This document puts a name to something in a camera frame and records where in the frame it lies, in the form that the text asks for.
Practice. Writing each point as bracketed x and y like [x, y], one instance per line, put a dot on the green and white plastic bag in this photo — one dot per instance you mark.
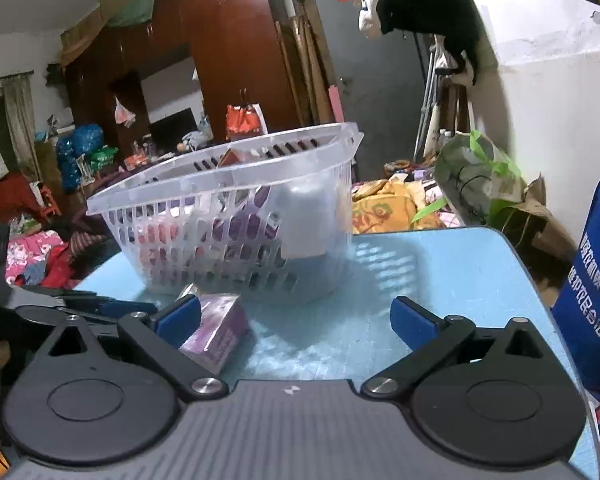
[475, 175]

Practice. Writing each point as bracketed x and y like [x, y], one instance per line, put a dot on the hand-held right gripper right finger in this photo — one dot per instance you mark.
[412, 322]

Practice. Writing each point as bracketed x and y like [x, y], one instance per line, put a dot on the white bottle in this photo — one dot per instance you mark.
[307, 220]

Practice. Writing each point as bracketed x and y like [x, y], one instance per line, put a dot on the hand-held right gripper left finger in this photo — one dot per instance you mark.
[180, 317]

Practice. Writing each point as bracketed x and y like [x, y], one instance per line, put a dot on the yellow floral blanket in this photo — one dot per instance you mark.
[390, 207]

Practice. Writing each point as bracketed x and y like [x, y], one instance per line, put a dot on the pink floral cloth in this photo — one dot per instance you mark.
[30, 255]

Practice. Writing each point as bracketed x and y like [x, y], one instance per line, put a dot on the purple box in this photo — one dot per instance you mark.
[220, 332]

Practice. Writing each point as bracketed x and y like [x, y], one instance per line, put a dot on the small white plastic bag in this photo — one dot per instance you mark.
[125, 112]

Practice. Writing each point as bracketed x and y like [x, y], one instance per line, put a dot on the brown wooden wardrobe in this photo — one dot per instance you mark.
[230, 50]

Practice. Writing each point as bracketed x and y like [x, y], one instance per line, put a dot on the purple packet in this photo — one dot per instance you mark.
[255, 225]

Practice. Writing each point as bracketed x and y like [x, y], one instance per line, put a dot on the white and black jacket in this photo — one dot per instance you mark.
[420, 5]

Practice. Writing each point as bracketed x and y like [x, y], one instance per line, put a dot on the clear plastic basket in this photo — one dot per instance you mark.
[220, 220]

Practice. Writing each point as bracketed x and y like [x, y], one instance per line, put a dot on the blue plastic bag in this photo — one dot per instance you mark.
[80, 150]

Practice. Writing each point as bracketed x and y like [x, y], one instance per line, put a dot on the blue printed bag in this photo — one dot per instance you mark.
[595, 285]

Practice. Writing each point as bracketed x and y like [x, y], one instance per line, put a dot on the wooden planks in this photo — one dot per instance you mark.
[305, 60]

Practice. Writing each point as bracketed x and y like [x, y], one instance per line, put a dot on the grey door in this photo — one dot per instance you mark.
[340, 50]

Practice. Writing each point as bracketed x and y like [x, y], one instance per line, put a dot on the orange and white shopping bag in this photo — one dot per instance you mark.
[245, 122]

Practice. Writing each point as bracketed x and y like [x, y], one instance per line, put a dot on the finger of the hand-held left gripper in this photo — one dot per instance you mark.
[105, 305]

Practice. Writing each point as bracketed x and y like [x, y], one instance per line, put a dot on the metal crutches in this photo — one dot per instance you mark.
[427, 100]

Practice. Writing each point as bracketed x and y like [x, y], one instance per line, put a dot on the brown paper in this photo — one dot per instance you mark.
[540, 225]

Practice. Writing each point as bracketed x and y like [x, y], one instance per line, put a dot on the black television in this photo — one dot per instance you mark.
[172, 130]

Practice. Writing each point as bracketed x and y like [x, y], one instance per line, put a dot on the patterned curtain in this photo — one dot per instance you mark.
[22, 125]

